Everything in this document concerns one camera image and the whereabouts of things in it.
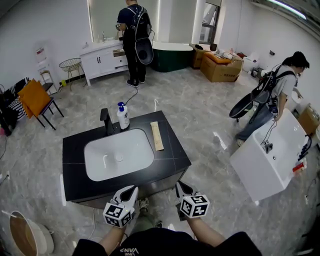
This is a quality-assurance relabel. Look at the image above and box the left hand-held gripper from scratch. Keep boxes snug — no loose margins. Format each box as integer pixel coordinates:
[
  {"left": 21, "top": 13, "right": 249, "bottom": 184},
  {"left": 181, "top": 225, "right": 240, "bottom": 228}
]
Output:
[{"left": 102, "top": 185, "right": 139, "bottom": 229}]

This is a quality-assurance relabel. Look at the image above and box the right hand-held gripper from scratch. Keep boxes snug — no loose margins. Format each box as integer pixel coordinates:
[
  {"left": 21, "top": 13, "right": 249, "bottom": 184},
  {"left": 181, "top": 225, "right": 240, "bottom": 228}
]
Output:
[{"left": 174, "top": 180, "right": 211, "bottom": 222}]

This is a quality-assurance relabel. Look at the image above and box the wooden stick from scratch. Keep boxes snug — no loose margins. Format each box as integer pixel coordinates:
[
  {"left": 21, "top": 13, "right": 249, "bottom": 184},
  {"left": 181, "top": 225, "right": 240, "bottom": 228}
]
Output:
[{"left": 149, "top": 121, "right": 165, "bottom": 152}]

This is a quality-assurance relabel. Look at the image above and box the person's right forearm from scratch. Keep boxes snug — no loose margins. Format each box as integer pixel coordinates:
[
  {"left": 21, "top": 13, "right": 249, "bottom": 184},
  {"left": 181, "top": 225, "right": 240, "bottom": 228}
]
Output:
[{"left": 186, "top": 217, "right": 227, "bottom": 248}]

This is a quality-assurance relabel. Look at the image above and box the person's left forearm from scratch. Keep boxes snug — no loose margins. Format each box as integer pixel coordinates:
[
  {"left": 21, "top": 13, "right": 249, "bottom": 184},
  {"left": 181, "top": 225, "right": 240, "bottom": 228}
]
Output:
[{"left": 98, "top": 226, "right": 126, "bottom": 256}]

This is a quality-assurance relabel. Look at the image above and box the person's sneaker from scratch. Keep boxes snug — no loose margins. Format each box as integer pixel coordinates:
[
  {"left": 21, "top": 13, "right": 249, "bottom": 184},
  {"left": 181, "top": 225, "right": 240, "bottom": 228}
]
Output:
[{"left": 138, "top": 197, "right": 150, "bottom": 211}]

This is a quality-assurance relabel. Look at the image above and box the person's grey-green trouser leg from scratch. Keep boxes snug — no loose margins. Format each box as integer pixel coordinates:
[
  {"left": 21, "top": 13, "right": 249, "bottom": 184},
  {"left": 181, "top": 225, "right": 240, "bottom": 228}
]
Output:
[{"left": 134, "top": 209, "right": 163, "bottom": 230}]

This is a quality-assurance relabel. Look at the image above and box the black-topped brown vanity cabinet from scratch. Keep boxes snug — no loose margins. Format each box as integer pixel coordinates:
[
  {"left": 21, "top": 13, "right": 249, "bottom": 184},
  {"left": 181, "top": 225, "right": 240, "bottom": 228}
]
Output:
[{"left": 62, "top": 110, "right": 192, "bottom": 210}]

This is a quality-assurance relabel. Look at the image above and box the white sink basin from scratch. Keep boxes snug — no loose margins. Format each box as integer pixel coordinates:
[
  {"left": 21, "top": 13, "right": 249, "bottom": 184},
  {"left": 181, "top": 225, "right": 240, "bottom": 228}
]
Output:
[{"left": 83, "top": 128, "right": 155, "bottom": 183}]

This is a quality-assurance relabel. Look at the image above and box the person's black shirt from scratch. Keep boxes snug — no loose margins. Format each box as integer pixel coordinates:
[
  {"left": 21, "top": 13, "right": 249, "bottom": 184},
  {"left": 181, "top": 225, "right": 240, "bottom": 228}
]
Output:
[{"left": 72, "top": 227, "right": 263, "bottom": 256}]

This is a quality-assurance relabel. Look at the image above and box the white blue-capped pump bottle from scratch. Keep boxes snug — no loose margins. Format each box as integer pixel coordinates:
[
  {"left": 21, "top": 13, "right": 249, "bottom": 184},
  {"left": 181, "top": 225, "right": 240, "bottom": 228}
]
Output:
[{"left": 116, "top": 101, "right": 130, "bottom": 130}]

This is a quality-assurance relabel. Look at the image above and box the white square bathtub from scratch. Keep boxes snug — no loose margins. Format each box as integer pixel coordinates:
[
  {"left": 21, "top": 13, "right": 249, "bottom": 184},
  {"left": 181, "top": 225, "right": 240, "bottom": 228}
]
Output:
[{"left": 229, "top": 108, "right": 311, "bottom": 203}]

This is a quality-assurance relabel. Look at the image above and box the small device in bathtub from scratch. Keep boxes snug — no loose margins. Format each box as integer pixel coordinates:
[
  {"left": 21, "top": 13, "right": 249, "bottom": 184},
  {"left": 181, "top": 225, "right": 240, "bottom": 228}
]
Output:
[{"left": 261, "top": 139, "right": 274, "bottom": 154}]

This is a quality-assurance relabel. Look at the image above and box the round brown and white stool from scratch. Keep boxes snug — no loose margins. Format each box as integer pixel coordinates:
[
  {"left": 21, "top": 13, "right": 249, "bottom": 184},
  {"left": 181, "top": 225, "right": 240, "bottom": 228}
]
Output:
[{"left": 8, "top": 210, "right": 55, "bottom": 256}]

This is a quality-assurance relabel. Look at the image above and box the red and white packet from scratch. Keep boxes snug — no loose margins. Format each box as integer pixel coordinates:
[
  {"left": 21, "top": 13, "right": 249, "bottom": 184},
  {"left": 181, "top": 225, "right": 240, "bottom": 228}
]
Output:
[{"left": 292, "top": 159, "right": 308, "bottom": 173}]

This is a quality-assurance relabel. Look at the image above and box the large cardboard box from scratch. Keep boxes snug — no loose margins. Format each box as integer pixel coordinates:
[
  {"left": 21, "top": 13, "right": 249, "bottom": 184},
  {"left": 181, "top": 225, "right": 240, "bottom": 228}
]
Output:
[{"left": 199, "top": 51, "right": 243, "bottom": 83}]

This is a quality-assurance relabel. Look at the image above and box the black tub faucet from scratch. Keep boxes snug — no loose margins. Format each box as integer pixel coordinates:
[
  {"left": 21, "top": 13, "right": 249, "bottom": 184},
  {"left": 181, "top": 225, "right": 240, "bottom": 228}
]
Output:
[{"left": 297, "top": 134, "right": 313, "bottom": 162}]

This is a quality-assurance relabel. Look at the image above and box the dark green bathtub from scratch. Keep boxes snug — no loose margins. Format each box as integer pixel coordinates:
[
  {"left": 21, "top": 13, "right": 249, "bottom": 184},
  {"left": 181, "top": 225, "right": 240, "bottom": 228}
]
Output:
[{"left": 150, "top": 41, "right": 195, "bottom": 73}]

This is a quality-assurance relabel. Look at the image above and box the white vanity cabinet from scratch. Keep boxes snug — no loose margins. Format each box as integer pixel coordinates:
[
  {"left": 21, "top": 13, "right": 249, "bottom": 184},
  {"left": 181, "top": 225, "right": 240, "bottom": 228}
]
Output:
[{"left": 79, "top": 41, "right": 130, "bottom": 87}]

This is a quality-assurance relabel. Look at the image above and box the small cardboard box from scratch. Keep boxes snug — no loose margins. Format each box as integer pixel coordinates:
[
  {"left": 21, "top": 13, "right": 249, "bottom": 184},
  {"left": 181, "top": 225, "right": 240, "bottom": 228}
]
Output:
[{"left": 189, "top": 43, "right": 211, "bottom": 70}]

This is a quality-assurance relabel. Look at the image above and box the orange cloth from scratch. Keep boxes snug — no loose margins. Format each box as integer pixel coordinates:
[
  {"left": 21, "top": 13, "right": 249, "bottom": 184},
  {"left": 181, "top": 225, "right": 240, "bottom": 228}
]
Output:
[{"left": 17, "top": 78, "right": 52, "bottom": 119}]

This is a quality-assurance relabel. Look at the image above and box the orange cushion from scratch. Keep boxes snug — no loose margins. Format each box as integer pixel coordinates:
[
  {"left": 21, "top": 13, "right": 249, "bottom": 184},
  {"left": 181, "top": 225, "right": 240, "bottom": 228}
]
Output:
[{"left": 203, "top": 51, "right": 232, "bottom": 65}]

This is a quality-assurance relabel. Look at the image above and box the open cardboard box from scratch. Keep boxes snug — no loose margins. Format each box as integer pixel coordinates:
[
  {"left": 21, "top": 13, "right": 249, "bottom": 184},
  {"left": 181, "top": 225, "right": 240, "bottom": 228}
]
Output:
[{"left": 297, "top": 102, "right": 320, "bottom": 136}]

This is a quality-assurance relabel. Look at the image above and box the striped clothes pile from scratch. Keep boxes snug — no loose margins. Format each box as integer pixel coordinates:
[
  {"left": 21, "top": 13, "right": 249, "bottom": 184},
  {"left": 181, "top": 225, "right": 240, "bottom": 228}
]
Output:
[{"left": 0, "top": 77, "right": 30, "bottom": 137}]

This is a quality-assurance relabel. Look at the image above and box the window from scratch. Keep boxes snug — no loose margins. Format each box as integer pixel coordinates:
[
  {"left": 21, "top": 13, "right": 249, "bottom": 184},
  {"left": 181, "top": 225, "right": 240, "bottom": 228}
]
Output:
[{"left": 199, "top": 2, "right": 221, "bottom": 45}]

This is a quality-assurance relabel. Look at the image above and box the ceiling light tube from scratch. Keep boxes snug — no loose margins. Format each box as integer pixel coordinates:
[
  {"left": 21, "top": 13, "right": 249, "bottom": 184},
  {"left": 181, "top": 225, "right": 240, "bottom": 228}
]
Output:
[{"left": 268, "top": 0, "right": 307, "bottom": 20}]

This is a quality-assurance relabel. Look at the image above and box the white cable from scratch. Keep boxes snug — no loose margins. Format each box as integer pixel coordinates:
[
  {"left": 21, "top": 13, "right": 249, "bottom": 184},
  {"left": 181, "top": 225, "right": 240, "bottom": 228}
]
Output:
[{"left": 87, "top": 207, "right": 97, "bottom": 241}]

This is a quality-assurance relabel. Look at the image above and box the black power cable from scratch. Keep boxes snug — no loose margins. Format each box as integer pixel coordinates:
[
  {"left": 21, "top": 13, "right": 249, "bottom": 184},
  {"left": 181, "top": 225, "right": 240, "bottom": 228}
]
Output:
[{"left": 124, "top": 86, "right": 139, "bottom": 106}]

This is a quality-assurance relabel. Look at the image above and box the wire basket stand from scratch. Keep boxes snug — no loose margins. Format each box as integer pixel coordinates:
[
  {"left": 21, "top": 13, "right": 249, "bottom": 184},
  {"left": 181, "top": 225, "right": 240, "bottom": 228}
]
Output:
[{"left": 58, "top": 57, "right": 87, "bottom": 91}]

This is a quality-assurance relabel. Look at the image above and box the white wall holder red label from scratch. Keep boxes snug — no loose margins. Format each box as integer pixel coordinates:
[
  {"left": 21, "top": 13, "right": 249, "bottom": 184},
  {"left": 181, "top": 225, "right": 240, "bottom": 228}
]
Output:
[{"left": 34, "top": 46, "right": 48, "bottom": 68}]

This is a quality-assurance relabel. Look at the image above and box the large backlit wall mirror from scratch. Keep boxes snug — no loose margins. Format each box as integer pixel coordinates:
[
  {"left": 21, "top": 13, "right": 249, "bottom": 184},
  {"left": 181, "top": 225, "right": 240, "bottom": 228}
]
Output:
[{"left": 87, "top": 0, "right": 161, "bottom": 43}]

